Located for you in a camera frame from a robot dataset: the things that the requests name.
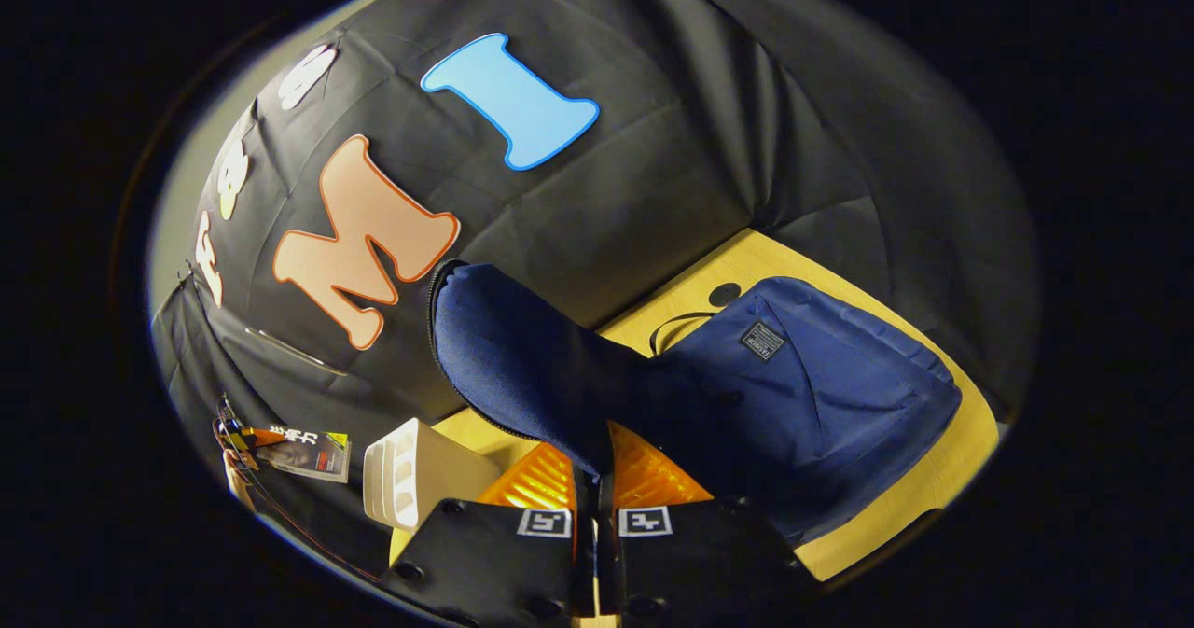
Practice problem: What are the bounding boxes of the blue fabric schoolbag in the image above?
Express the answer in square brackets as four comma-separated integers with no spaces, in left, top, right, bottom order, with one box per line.
[427,259,964,550]

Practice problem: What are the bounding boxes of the white plastic bookshelf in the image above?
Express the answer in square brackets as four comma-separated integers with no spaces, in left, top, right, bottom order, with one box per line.
[362,418,505,531]

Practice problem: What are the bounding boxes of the dark cover book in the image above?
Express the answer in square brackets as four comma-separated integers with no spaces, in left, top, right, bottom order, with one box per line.
[254,426,353,484]

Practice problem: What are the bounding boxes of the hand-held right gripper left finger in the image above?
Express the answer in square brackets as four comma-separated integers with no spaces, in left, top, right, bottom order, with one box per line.
[384,441,598,628]

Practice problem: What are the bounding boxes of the black backdrop cloth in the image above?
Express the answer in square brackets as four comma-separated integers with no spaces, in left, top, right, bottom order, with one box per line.
[149,0,1041,573]

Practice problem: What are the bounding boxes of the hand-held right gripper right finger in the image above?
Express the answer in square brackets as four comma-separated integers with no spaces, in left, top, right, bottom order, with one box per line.
[597,420,824,626]

